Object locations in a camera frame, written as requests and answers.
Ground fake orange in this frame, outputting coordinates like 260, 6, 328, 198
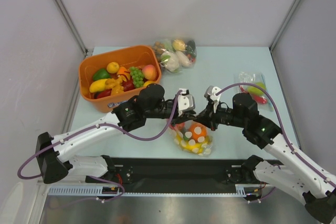
189, 123, 207, 143

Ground zip bag of fruit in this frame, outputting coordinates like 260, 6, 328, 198
169, 120, 213, 156

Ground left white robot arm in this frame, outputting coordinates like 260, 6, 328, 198
36, 84, 195, 184

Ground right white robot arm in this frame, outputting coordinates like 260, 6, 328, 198
196, 90, 335, 223

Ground fake peach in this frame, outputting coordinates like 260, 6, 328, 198
142, 65, 158, 81

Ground green fake grapes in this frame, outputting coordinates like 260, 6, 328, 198
130, 67, 144, 88

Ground zip bag with pear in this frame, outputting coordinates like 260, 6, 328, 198
234, 72, 273, 111

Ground zip bag of vegetables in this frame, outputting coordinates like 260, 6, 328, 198
151, 39, 197, 73

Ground yellow fake lemon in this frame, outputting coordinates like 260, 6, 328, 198
106, 62, 120, 74

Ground yellow fake mango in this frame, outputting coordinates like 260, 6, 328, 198
89, 79, 108, 93

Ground green fake bell pepper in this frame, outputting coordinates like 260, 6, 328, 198
92, 68, 111, 81

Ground orange plastic bin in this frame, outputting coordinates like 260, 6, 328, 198
79, 45, 162, 112

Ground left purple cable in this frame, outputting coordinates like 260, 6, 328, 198
17, 90, 188, 182

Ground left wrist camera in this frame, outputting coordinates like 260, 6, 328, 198
177, 88, 195, 116

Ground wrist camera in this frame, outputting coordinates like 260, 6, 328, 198
204, 86, 221, 102
177, 88, 195, 116

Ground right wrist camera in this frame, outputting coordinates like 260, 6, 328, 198
204, 86, 221, 102

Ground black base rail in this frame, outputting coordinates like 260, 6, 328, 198
102, 157, 265, 193

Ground white cable duct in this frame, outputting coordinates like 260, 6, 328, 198
48, 185, 261, 199

